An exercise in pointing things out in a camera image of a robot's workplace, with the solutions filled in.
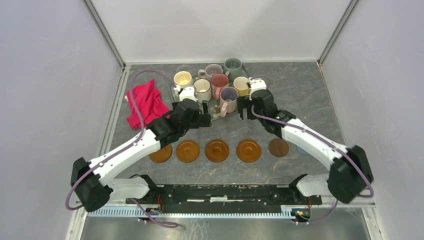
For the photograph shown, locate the yellow mug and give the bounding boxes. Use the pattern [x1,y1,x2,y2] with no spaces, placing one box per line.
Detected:
[233,76,251,97]

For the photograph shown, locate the wooden coaster two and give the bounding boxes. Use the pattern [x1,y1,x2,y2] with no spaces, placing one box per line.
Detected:
[205,139,230,163]

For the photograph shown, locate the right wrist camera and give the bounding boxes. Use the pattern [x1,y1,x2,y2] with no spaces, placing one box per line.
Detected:
[248,77,267,100]

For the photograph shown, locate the dark walnut coaster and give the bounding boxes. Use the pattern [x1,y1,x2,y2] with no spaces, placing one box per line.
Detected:
[268,138,289,158]

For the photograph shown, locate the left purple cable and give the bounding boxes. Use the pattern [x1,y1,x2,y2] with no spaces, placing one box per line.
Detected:
[64,69,173,211]

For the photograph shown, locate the beige pink-handled mug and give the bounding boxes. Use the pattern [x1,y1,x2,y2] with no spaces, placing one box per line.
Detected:
[219,86,239,118]

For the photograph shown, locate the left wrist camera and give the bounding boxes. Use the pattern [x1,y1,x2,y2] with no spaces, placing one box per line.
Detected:
[173,85,198,102]

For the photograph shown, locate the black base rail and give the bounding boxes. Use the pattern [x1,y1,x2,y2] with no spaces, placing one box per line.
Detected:
[136,184,323,214]

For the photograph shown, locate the floral serving tray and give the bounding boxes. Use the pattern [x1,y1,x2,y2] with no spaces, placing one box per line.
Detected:
[169,64,266,120]

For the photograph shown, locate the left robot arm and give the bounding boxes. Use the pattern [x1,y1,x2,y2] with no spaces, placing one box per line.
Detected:
[65,99,212,212]

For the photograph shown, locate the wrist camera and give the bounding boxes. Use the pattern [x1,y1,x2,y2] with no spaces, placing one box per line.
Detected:
[173,85,198,102]
[248,77,267,100]

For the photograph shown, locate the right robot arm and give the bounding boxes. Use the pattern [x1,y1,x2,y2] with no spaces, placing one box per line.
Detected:
[237,89,375,204]

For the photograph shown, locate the wooden coaster three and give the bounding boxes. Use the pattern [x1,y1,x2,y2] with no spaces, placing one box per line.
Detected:
[148,144,173,163]

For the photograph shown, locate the red cloth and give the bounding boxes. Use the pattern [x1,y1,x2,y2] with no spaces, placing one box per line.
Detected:
[126,79,170,130]

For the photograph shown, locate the blue round coaster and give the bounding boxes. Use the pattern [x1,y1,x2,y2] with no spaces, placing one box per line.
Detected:
[296,145,309,155]

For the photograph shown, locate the wooden coaster one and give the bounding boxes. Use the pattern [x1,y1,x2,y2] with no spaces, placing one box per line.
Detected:
[176,140,200,163]

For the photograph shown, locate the wooden coaster five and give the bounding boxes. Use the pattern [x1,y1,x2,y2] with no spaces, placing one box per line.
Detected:
[236,139,262,163]

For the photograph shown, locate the pink mug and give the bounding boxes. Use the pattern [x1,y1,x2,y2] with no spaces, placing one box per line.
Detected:
[211,73,229,100]

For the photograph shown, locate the green mug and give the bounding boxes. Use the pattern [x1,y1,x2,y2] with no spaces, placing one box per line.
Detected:
[223,58,243,82]

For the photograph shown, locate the cream mug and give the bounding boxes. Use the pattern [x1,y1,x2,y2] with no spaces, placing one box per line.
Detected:
[173,71,194,88]

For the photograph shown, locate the white black-rimmed mug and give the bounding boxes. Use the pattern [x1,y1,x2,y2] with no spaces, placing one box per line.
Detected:
[193,78,212,103]

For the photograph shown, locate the lilac mug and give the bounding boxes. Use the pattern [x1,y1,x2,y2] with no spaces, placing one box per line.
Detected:
[197,64,223,81]

